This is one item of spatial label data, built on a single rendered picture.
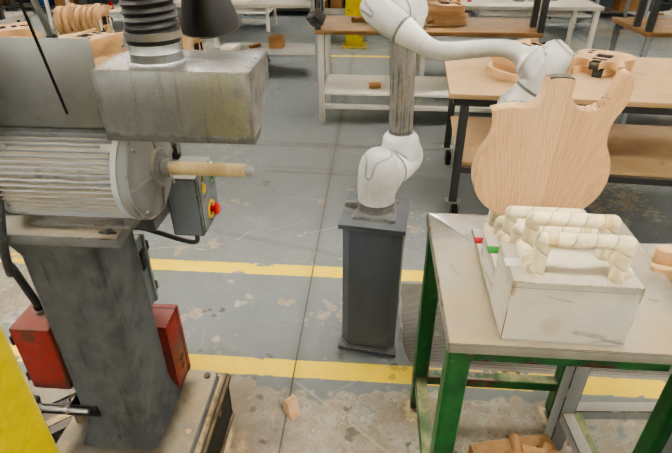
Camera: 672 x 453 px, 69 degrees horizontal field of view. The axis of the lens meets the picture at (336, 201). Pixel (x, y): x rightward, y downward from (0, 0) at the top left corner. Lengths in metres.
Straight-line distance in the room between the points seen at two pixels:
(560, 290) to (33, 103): 1.19
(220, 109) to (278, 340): 1.68
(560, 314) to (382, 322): 1.20
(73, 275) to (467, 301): 1.00
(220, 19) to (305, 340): 1.71
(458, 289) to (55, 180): 1.00
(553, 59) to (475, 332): 0.86
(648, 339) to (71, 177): 1.36
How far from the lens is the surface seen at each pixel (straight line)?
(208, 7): 1.13
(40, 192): 1.30
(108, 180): 1.20
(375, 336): 2.35
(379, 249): 2.04
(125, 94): 1.04
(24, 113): 1.27
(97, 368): 1.65
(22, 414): 0.31
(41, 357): 1.70
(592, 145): 1.43
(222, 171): 1.20
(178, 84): 0.99
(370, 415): 2.21
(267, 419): 2.21
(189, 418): 1.90
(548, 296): 1.17
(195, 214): 1.54
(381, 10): 1.80
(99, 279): 1.40
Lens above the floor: 1.77
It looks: 30 degrees down
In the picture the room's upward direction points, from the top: straight up
